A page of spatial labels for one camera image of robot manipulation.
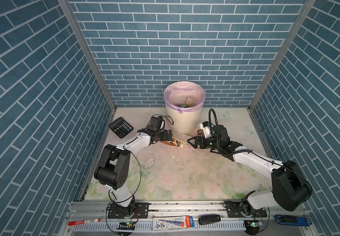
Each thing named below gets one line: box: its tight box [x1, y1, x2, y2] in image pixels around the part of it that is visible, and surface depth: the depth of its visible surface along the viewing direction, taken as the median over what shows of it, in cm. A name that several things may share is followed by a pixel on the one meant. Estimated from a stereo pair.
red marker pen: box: [67, 218, 101, 226], surface depth 71 cm
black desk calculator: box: [108, 117, 134, 139], surface depth 107 cm
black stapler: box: [198, 213, 222, 226], surface depth 71 cm
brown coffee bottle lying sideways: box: [160, 137, 184, 148], surface depth 98 cm
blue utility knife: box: [274, 214, 312, 227], surface depth 72 cm
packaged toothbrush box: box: [152, 215, 196, 231], surface depth 71 cm
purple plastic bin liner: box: [163, 81, 206, 115], surface depth 98 cm
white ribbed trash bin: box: [165, 102, 204, 135], surface depth 93 cm
